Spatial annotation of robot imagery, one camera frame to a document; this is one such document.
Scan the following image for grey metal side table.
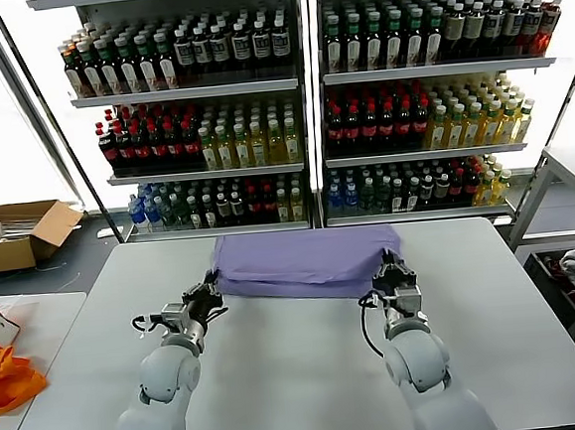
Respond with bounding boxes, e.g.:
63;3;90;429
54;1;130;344
501;145;575;351

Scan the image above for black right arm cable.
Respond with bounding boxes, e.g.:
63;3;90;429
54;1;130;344
357;289;395;360

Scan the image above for dark bottle navy label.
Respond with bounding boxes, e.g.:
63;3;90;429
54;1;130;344
519;0;547;57
482;0;509;59
502;0;529;58

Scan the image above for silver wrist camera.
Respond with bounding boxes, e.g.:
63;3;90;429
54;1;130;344
147;301;193;337
391;282;425;317

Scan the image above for blue drink bottle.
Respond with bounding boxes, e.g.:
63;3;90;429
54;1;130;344
126;195;148;227
342;183;360;211
326;184;345;212
143;198;163;227

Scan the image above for grey metal shelving unit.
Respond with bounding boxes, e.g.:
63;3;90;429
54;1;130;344
303;0;575;232
26;0;321;252

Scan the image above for grey metal pole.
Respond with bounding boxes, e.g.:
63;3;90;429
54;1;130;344
0;0;89;219

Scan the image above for dark bottle beige label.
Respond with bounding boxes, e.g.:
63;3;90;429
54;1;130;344
441;3;470;62
462;1;490;61

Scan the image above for red packages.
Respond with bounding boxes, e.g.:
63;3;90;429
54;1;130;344
542;251;575;316

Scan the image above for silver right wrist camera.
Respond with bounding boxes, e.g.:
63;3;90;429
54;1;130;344
391;282;425;317

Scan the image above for red drink bottle white cap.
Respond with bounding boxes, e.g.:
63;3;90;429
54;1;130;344
532;0;566;57

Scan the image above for yellow drink bottle white cap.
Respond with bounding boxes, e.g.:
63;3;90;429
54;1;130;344
230;122;254;171
423;105;452;152
274;188;292;224
495;99;522;147
488;170;514;206
197;126;220;173
460;102;487;149
248;121;270;168
288;187;306;223
265;119;288;167
282;117;303;165
214;124;236;172
510;98;538;145
477;100;505;148
470;171;496;209
442;103;469;151

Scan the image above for amber drink bottle white cap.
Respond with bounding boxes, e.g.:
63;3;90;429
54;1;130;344
61;44;86;101

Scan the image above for small dark bottle white cap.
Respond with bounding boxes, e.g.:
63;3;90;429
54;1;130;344
187;195;204;230
403;177;422;213
432;174;451;211
201;194;218;229
229;191;247;227
417;175;437;212
388;178;407;214
216;192;233;228

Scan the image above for open cardboard box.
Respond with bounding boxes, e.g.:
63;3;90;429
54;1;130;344
0;198;90;274

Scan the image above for orange white carton box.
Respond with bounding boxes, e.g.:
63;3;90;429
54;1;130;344
0;304;25;350

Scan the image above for white plastic packing pieces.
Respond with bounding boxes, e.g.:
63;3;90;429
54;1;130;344
0;217;38;245

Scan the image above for cola bottle red cap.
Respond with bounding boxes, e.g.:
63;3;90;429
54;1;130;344
259;184;279;224
145;122;167;171
376;101;399;153
325;105;348;157
342;103;364;156
179;119;202;169
112;126;135;174
161;121;184;170
446;168;467;209
359;102;382;154
128;124;151;173
95;127;120;175
410;97;434;150
393;99;416;152
461;165;482;207
243;186;263;226

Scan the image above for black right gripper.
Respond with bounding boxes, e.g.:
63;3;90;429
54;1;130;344
369;246;420;292

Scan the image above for black metal pole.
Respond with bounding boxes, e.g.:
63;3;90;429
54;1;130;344
0;0;126;254
496;47;575;238

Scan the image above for green drink bottle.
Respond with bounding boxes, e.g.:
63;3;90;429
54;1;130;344
373;176;394;214
173;196;191;229
358;178;377;215
159;197;178;229

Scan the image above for orange cloth bag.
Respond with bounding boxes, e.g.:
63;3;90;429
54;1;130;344
0;342;53;418

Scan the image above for dark bottle white square label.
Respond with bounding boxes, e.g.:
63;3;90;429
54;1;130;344
229;22;254;73
250;19;274;72
172;28;196;78
191;26;215;76
269;18;293;71
209;24;232;75

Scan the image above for purple T-shirt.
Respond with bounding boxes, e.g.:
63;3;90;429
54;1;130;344
208;220;408;312

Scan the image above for black plastic crate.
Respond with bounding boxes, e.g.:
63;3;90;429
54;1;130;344
520;246;575;338

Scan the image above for dark bottle green white label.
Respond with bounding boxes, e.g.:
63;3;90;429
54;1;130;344
154;32;180;91
322;14;347;75
77;40;104;99
342;12;366;73
361;10;386;72
134;33;160;94
382;9;407;71
403;7;428;68
422;7;447;66
94;38;121;98
113;36;140;95

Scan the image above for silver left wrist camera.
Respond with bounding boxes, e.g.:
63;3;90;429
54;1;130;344
147;301;193;337

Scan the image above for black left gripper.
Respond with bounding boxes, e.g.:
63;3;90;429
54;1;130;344
180;269;225;317

